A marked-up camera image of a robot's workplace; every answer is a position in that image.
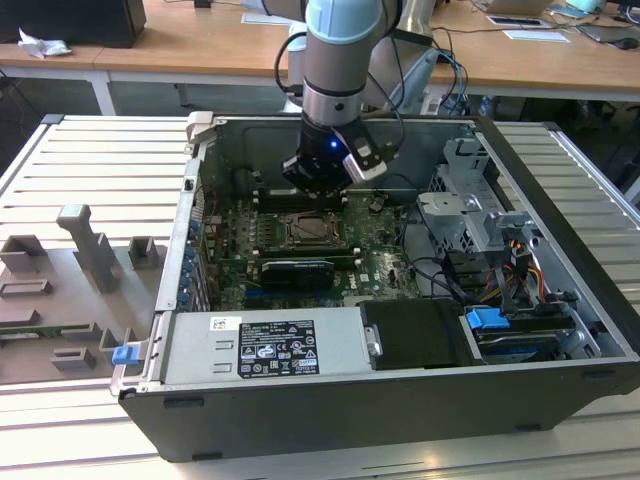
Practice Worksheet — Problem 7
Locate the black plastic shroud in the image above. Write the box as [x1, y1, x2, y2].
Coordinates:
[359, 299, 477, 372]

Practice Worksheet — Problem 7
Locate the wooden office desk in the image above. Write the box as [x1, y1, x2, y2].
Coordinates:
[0, 42, 116, 119]
[93, 0, 640, 104]

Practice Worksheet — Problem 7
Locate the CPU socket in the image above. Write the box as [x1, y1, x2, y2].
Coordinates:
[272, 212, 346, 249]

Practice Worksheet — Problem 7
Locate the green motherboard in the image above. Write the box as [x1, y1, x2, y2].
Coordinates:
[199, 192, 426, 311]

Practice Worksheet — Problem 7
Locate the pale blue teach pendant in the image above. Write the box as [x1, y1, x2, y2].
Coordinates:
[389, 49, 440, 114]

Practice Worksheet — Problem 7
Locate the silver power supply unit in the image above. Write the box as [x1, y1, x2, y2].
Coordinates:
[162, 307, 374, 386]

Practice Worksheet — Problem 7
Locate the grey metal disk bay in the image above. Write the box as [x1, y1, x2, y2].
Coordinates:
[414, 137, 542, 257]

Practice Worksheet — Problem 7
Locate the black graphics card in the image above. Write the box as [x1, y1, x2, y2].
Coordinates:
[219, 252, 362, 294]

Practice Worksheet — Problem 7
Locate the black open PC case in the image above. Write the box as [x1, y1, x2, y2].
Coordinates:
[117, 112, 640, 464]

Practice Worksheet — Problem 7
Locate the black RAM slot row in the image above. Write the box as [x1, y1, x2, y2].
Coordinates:
[258, 243, 362, 257]
[255, 189, 350, 214]

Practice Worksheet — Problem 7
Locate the teal cup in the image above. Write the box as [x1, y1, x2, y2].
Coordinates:
[563, 0, 607, 14]

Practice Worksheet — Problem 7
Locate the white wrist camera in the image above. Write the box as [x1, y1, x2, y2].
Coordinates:
[332, 122, 391, 184]

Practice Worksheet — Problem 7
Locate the crumpled white paper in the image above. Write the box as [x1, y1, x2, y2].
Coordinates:
[17, 27, 72, 61]

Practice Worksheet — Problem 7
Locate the black box on desk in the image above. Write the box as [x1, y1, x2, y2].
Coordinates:
[0, 0, 147, 50]

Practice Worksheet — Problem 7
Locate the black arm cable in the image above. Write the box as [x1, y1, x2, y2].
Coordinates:
[273, 30, 407, 164]

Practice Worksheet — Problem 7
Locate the hard disk in blue carrier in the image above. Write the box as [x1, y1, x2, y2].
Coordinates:
[462, 305, 577, 364]

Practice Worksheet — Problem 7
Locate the coloured wire bundle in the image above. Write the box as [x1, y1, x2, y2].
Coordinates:
[499, 238, 549, 306]

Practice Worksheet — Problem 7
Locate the white paper sheet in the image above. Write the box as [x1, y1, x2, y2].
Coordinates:
[502, 28, 572, 44]

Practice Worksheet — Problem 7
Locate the grey parts rack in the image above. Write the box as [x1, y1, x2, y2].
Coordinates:
[0, 202, 169, 386]

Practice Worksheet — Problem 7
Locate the blue case latch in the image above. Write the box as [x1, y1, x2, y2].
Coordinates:
[112, 344, 139, 367]

